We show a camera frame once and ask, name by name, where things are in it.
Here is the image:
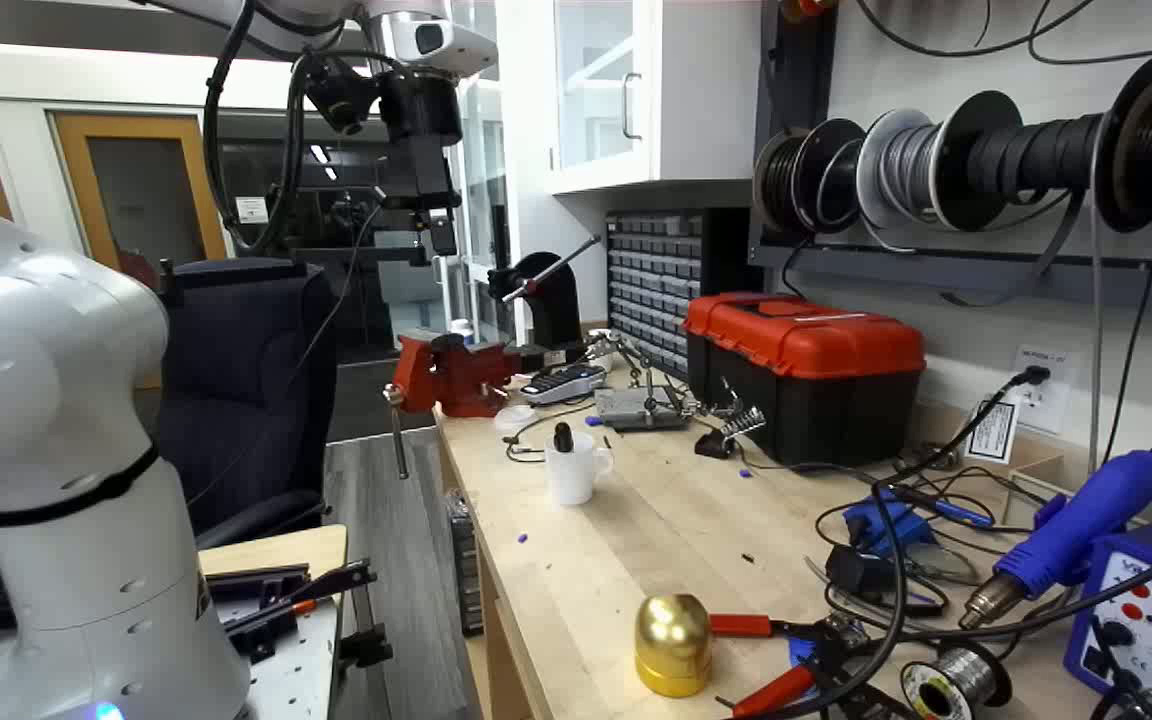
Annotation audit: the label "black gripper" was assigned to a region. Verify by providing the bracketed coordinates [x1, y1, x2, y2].
[377, 68, 468, 258]

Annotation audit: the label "white mug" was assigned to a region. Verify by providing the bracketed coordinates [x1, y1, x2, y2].
[542, 429, 616, 510]

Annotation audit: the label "red bench vise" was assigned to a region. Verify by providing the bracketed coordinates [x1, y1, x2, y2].
[379, 332, 519, 481]

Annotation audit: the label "dark handheld device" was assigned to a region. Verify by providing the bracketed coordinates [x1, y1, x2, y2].
[519, 364, 608, 412]

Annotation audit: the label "parts drawer organizer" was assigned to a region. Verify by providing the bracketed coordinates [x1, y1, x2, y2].
[602, 209, 753, 383]

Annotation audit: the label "black office chair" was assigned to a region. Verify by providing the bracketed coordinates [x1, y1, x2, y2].
[151, 256, 339, 543]

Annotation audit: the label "metal helping hand stand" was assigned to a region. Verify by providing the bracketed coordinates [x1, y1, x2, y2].
[692, 397, 768, 462]

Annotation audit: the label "wooden framed door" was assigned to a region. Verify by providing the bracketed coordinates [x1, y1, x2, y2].
[47, 109, 230, 272]

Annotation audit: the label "red and black toolbox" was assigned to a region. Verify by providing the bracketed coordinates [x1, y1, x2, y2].
[678, 289, 931, 470]

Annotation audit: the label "black orange bar clamp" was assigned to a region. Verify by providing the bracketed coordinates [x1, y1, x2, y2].
[209, 556, 379, 665]

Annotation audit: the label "gold metal dome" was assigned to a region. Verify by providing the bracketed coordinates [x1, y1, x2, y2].
[632, 587, 714, 703]

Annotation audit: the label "blue plastic piece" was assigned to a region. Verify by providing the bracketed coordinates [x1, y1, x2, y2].
[845, 492, 941, 559]

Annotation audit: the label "dark spool rack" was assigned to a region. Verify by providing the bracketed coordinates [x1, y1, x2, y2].
[747, 226, 1152, 319]

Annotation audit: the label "black power adapter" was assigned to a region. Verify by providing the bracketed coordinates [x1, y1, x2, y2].
[823, 541, 898, 601]

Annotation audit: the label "white paper tag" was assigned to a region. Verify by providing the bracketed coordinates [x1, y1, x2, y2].
[964, 397, 1029, 467]

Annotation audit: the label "blue hot air gun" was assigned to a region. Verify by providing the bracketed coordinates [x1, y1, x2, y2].
[956, 447, 1152, 632]

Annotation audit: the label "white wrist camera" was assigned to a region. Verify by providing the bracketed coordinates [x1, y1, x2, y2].
[379, 11, 500, 78]

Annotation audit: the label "white wall cabinet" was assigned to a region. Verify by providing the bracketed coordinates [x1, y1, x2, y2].
[490, 0, 768, 198]

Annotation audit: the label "small black wire spool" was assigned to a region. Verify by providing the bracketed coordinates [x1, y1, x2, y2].
[753, 122, 823, 238]

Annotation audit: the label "white wire spool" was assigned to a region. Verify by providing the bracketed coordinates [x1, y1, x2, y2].
[852, 109, 958, 238]

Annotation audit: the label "red handled pliers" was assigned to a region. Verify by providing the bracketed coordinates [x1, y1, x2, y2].
[705, 609, 861, 720]

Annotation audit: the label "white wall outlet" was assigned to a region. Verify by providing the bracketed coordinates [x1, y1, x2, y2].
[1010, 341, 1073, 417]

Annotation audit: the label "solder wire spool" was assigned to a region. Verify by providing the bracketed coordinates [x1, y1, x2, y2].
[896, 644, 1017, 720]

